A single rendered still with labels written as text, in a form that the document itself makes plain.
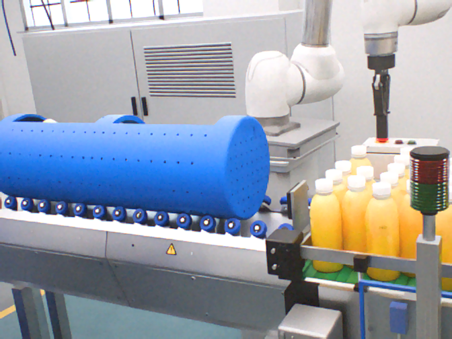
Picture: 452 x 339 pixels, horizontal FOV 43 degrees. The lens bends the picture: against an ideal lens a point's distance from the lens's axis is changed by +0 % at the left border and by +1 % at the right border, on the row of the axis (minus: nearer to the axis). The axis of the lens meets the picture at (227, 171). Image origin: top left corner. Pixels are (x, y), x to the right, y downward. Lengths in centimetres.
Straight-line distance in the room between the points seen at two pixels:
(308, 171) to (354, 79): 223
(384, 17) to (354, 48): 263
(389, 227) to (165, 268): 66
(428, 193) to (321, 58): 116
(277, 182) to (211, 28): 148
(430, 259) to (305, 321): 34
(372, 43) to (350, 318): 73
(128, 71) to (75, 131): 200
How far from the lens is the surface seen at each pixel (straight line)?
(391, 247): 130
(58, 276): 199
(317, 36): 208
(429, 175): 99
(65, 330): 238
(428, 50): 406
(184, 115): 346
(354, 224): 133
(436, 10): 172
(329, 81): 212
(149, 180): 154
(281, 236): 132
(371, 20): 161
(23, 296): 219
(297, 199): 148
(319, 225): 132
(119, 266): 175
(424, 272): 107
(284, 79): 200
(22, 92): 679
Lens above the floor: 152
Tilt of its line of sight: 16 degrees down
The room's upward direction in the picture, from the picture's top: 6 degrees counter-clockwise
